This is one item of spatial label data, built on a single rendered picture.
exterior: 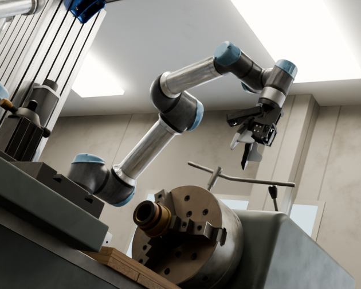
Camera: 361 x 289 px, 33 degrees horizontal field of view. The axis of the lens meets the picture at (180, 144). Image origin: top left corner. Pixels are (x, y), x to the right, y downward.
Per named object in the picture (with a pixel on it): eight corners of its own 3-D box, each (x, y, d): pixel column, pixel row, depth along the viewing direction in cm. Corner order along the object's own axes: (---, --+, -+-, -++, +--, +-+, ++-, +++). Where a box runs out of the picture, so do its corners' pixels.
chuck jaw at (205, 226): (191, 230, 172) (225, 230, 164) (186, 246, 170) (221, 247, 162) (168, 213, 165) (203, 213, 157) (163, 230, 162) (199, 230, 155)
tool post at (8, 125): (11, 170, 143) (28, 133, 147) (30, 170, 138) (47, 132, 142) (-14, 154, 138) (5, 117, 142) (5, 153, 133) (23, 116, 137)
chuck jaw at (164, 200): (171, 233, 176) (165, 202, 184) (185, 225, 174) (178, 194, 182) (148, 217, 168) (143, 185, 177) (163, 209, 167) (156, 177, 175)
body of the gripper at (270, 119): (265, 138, 175) (281, 104, 178) (238, 130, 179) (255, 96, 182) (269, 149, 181) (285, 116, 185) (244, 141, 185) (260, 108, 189)
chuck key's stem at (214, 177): (197, 198, 177) (215, 164, 180) (200, 200, 178) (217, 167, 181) (204, 200, 175) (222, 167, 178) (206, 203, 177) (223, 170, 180)
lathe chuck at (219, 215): (132, 278, 183) (179, 188, 192) (207, 314, 161) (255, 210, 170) (113, 268, 178) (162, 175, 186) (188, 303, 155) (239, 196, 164)
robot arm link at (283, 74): (285, 72, 194) (305, 70, 187) (271, 101, 191) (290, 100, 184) (270, 58, 190) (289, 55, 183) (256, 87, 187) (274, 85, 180)
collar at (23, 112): (26, 133, 147) (30, 122, 149) (46, 132, 142) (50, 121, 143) (0, 116, 142) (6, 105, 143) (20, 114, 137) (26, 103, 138)
